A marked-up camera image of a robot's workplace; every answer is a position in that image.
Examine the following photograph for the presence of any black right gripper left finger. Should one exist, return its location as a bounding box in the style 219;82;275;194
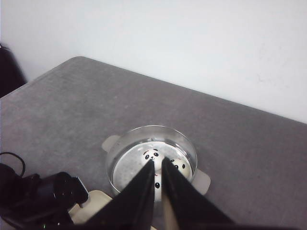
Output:
85;160;155;230

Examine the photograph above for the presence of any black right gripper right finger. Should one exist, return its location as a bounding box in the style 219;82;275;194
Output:
162;159;234;230

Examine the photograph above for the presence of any white panda bun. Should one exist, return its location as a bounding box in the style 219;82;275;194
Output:
141;149;165;168
154;173;162;202

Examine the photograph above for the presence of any panda bun with pink bow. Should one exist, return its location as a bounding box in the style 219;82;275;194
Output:
170;158;191;179

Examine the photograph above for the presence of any cream plastic tray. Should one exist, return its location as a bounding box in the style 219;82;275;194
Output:
69;190;112;224

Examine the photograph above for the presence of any stainless steel steamer pot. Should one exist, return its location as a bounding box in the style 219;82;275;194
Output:
102;125;211;195

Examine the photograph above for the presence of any black object at table edge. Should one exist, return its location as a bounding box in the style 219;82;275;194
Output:
0;44;27;97

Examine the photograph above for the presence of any black camera on stand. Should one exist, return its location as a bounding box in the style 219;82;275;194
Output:
0;164;89;229

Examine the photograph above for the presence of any black cable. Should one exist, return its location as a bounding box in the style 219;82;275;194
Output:
0;151;26;178

